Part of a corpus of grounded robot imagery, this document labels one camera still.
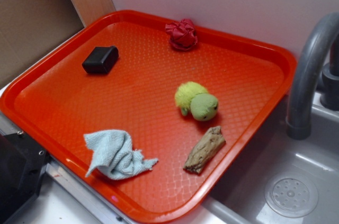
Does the orange plastic tray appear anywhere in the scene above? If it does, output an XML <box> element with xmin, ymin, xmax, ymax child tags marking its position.
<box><xmin>1</xmin><ymin>11</ymin><xmax>296</xmax><ymax>223</ymax></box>

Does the brown cardboard panel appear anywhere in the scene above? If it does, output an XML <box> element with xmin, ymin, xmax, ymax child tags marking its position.
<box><xmin>1</xmin><ymin>0</ymin><xmax>83</xmax><ymax>87</ymax></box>

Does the round sink drain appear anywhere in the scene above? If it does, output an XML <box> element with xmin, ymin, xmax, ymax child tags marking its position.
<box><xmin>264</xmin><ymin>172</ymin><xmax>318</xmax><ymax>218</ymax></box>

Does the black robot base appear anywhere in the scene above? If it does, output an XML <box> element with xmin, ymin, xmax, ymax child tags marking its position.
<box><xmin>1</xmin><ymin>131</ymin><xmax>49</xmax><ymax>223</ymax></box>

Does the light blue cloth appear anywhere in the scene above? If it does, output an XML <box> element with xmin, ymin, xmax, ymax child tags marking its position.
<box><xmin>84</xmin><ymin>129</ymin><xmax>158</xmax><ymax>181</ymax></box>

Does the grey toy faucet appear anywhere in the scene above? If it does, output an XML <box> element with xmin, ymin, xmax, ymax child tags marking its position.
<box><xmin>286</xmin><ymin>12</ymin><xmax>338</xmax><ymax>140</ymax></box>

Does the red crumpled fabric ball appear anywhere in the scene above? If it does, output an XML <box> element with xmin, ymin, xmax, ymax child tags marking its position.
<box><xmin>165</xmin><ymin>19</ymin><xmax>198</xmax><ymax>51</ymax></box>

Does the brown driftwood piece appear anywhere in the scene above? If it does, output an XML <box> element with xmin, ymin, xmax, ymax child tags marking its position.
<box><xmin>183</xmin><ymin>126</ymin><xmax>226</xmax><ymax>174</ymax></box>

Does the grey toy sink basin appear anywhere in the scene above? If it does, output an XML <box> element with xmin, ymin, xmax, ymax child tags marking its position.
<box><xmin>203</xmin><ymin>94</ymin><xmax>339</xmax><ymax>224</ymax></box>

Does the green plush turtle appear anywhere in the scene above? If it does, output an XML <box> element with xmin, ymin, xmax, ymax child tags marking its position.
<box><xmin>174</xmin><ymin>82</ymin><xmax>219</xmax><ymax>121</ymax></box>

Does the black rectangular block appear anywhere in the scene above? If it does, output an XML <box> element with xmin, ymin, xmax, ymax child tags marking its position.
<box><xmin>82</xmin><ymin>46</ymin><xmax>119</xmax><ymax>74</ymax></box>

